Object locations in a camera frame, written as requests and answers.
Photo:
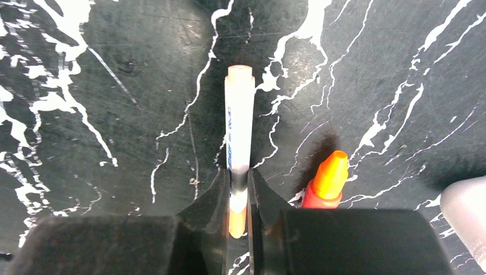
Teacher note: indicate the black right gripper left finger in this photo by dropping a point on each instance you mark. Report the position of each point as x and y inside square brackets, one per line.
[192, 241]

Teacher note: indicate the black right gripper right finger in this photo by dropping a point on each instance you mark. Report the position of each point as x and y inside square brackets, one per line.
[288, 240]

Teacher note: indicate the thin orange tip pen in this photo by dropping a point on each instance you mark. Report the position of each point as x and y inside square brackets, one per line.
[239, 104]

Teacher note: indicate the small orange red marker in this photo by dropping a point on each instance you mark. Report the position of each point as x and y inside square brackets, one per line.
[324, 191]

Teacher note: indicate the white PVC pipe frame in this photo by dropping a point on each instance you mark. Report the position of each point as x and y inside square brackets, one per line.
[463, 206]

